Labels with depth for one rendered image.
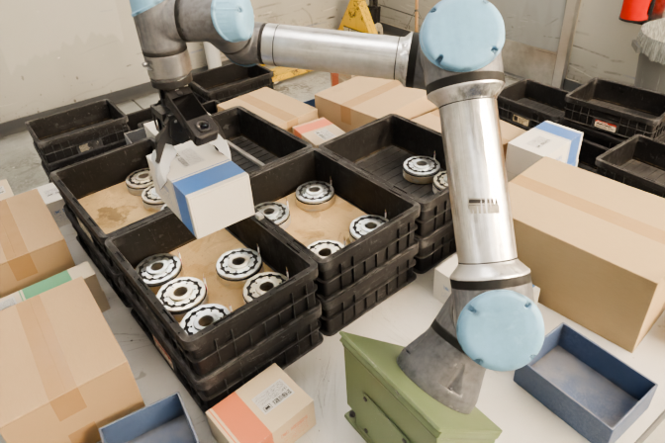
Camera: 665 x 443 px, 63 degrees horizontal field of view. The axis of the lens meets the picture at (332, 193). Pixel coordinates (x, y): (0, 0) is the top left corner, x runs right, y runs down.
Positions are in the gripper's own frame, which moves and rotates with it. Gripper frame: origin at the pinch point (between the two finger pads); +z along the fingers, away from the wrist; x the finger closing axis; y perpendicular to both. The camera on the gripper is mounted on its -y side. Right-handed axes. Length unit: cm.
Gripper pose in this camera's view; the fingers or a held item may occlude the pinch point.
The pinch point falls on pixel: (198, 176)
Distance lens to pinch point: 108.0
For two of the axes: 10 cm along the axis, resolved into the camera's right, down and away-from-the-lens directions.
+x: -8.0, 3.7, -4.7
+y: -5.9, -4.1, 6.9
